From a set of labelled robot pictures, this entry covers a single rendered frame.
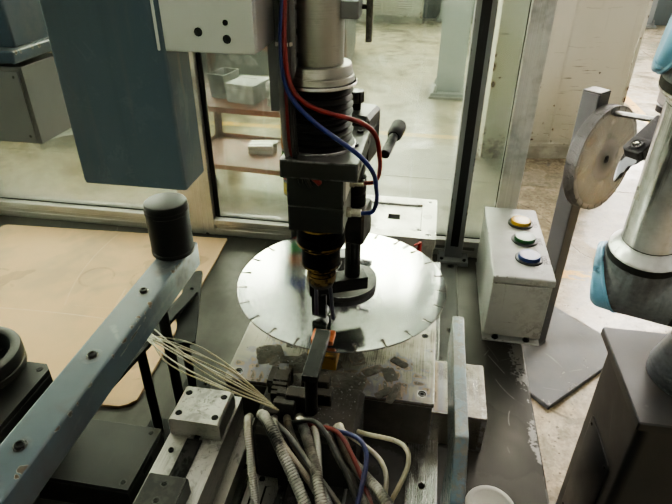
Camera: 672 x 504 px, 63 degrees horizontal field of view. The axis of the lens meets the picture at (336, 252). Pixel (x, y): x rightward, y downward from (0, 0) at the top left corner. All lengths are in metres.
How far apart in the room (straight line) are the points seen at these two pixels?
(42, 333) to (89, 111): 0.71
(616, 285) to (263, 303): 0.58
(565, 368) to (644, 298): 1.24
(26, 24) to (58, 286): 0.76
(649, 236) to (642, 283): 0.08
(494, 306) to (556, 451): 0.98
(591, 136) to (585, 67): 2.24
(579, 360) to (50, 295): 1.80
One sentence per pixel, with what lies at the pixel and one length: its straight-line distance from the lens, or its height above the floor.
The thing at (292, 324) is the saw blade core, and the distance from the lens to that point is 0.80.
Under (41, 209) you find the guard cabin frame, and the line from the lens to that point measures 1.67.
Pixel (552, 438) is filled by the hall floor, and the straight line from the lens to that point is 2.02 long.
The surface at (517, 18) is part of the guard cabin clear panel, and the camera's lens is 1.20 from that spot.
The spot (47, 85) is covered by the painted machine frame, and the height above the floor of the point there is 1.29.
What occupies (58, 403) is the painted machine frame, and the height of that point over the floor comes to 1.05.
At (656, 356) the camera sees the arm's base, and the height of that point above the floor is 0.78.
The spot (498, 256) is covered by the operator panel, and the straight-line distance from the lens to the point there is 1.09.
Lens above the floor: 1.45
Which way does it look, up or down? 32 degrees down
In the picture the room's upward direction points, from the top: straight up
